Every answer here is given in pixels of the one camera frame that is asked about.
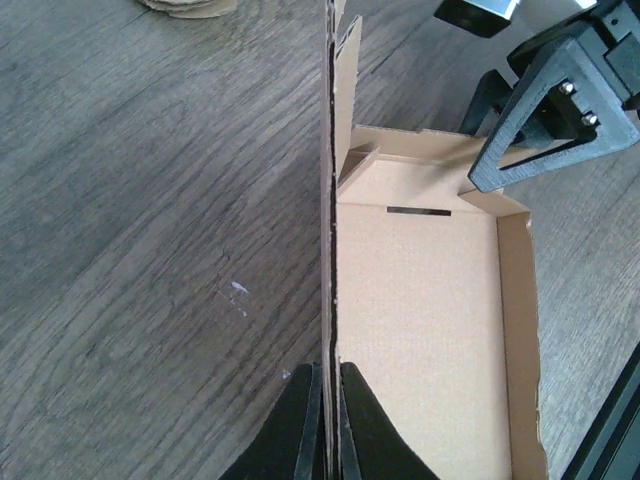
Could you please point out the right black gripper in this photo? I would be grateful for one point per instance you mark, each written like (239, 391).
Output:
(577, 81)

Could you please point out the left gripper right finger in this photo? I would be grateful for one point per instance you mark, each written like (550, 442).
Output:
(371, 447)

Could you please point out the cardboard box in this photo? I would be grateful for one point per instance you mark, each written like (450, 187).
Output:
(428, 287)

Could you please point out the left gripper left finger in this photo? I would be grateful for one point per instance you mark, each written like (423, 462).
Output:
(290, 443)

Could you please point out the stack of flat cardboard blanks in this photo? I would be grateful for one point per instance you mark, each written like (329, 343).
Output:
(184, 9)

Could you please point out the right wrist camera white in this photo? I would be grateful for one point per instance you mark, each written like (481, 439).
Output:
(487, 18)

